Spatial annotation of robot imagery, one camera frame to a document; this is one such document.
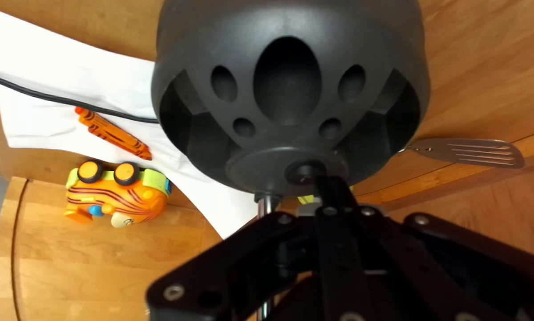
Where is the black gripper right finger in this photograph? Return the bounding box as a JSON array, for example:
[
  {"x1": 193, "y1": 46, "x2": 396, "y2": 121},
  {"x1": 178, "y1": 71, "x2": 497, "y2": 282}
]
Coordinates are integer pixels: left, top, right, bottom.
[{"x1": 315, "y1": 176, "x2": 534, "y2": 321}]

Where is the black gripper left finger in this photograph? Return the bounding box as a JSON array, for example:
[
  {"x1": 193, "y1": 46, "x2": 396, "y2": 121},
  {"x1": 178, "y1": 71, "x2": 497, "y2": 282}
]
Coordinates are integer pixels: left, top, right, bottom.
[{"x1": 146, "y1": 212, "x2": 315, "y2": 321}]

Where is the orange yellow toy car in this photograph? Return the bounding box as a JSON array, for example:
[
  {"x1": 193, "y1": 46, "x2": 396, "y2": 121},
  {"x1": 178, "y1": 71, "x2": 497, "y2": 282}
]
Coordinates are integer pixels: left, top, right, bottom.
[{"x1": 66, "y1": 160, "x2": 173, "y2": 228}]

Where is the metal slotted spatula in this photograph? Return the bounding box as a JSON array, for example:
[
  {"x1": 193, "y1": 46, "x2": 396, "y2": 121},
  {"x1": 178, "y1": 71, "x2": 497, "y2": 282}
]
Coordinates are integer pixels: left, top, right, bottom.
[{"x1": 410, "y1": 137, "x2": 525, "y2": 167}]

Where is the orange marker pen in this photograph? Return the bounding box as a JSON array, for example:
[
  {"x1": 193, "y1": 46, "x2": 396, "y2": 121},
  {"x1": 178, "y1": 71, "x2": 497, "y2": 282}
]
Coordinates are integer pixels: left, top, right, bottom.
[{"x1": 75, "y1": 107, "x2": 153, "y2": 160}]

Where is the white paper sheet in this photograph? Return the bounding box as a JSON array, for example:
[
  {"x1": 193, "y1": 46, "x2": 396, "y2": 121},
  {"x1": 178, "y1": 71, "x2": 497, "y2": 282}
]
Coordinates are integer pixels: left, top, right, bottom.
[{"x1": 0, "y1": 12, "x2": 258, "y2": 237}]

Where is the black lamp power cable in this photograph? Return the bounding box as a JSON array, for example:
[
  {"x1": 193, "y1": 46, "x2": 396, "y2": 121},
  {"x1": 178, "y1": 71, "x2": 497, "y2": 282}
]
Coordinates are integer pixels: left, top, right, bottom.
[{"x1": 0, "y1": 69, "x2": 161, "y2": 125}]

